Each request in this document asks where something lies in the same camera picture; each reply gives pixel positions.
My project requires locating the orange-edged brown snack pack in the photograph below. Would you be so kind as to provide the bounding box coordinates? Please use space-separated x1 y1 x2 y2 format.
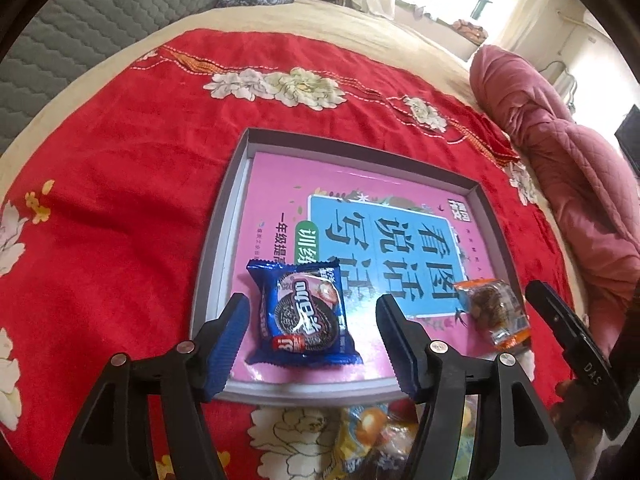
454 278 532 351

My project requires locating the yellow wafer bar pack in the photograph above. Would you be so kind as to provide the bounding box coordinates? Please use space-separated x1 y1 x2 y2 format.
322 404 398 479

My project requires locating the blue oreo cookie pack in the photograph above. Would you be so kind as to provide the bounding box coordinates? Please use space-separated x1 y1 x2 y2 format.
246 258 362 367

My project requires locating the pink quilted comforter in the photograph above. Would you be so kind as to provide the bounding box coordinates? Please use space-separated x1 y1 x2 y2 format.
470 44 639 354

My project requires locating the grey shallow box tray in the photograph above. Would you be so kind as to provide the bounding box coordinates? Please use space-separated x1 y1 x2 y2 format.
191 128 518 406

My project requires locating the pink blue workbook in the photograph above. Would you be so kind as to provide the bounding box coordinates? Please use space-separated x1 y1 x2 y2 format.
232 152 496 384

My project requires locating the red floral blanket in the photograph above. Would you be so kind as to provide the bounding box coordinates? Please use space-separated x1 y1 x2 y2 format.
1 28 572 479

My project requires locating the black television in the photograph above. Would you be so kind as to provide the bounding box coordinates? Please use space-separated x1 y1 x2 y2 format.
615 105 640 172

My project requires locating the grey quilted headboard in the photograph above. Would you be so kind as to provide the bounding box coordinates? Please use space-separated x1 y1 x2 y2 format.
1 0 216 148

